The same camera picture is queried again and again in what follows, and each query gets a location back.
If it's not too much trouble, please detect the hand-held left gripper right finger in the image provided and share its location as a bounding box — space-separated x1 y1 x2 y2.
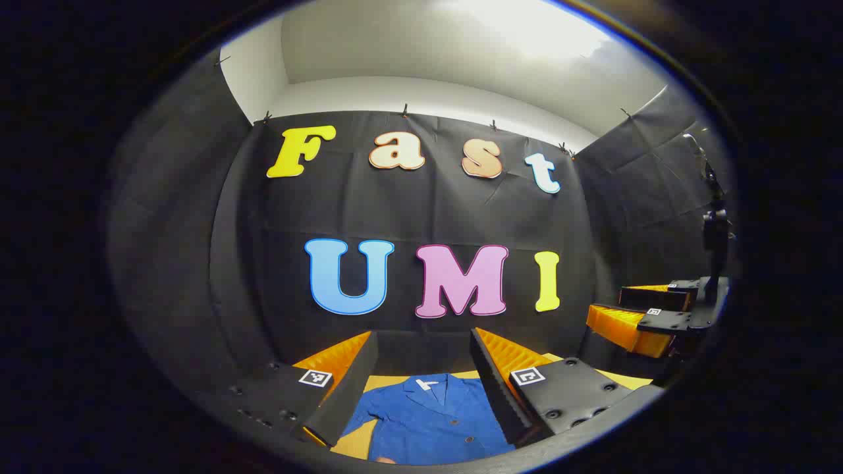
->
469 327 665 450

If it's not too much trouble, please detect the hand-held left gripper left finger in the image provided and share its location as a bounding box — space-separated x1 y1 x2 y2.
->
194 330 380 448

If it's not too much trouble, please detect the blue corduroy jacket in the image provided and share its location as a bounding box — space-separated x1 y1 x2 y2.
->
341 373 516 466

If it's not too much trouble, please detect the black backdrop cloth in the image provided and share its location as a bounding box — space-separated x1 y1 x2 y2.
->
105 47 737 402

